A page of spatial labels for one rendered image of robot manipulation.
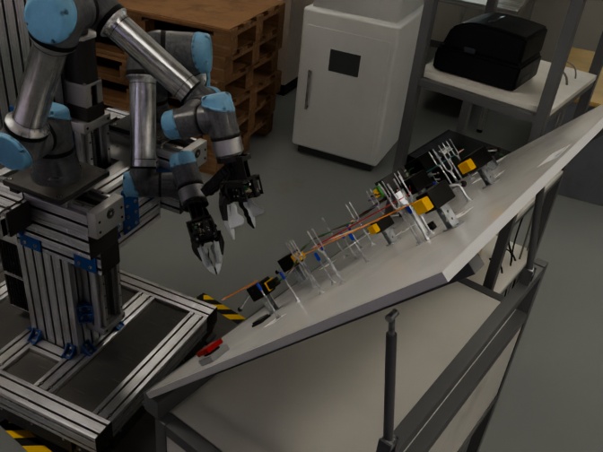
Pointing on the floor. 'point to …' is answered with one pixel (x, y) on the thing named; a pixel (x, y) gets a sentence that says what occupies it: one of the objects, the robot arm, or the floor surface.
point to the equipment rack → (547, 99)
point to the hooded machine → (354, 78)
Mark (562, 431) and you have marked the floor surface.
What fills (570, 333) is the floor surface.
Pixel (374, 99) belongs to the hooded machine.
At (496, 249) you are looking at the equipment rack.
